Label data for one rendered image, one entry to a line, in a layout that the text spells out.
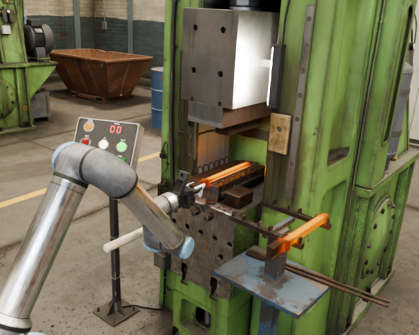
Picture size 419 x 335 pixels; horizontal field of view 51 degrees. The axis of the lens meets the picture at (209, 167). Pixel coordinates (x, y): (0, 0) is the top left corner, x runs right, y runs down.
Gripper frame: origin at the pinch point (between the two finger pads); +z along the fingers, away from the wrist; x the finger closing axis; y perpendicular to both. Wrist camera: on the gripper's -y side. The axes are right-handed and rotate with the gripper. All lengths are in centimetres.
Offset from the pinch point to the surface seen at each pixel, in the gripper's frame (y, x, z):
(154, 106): 82, -355, 312
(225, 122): -29.1, 7.4, 6.6
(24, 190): 103, -267, 48
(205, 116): -30.5, -2.2, 4.5
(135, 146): -9.6, -40.1, -4.4
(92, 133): -14, -63, -13
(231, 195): 2.5, 15.2, 3.1
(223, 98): -40.4, 7.5, 5.0
